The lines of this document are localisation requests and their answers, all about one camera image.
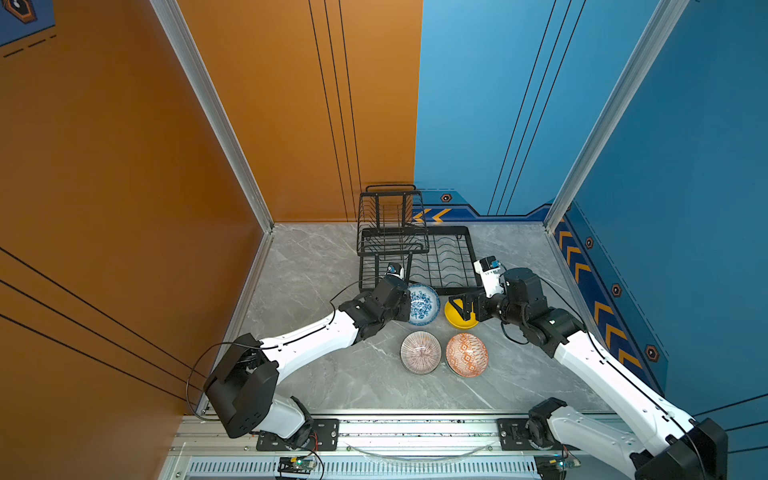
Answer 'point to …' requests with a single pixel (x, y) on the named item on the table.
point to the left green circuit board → (297, 464)
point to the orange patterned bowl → (467, 355)
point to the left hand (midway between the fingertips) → (408, 297)
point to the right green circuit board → (552, 466)
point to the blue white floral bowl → (424, 304)
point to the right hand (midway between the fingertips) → (462, 294)
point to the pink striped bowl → (420, 352)
